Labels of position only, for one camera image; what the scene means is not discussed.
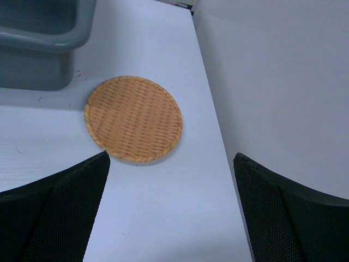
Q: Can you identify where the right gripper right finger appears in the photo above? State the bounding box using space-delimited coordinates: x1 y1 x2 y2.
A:
233 153 348 261

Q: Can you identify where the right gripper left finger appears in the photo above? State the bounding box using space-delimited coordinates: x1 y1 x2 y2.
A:
1 152 110 261

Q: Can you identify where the round orange woven tray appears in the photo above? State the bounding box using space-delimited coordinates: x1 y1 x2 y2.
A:
84 76 183 163

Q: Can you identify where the grey plastic bin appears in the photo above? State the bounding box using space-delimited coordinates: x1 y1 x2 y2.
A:
1 0 97 91

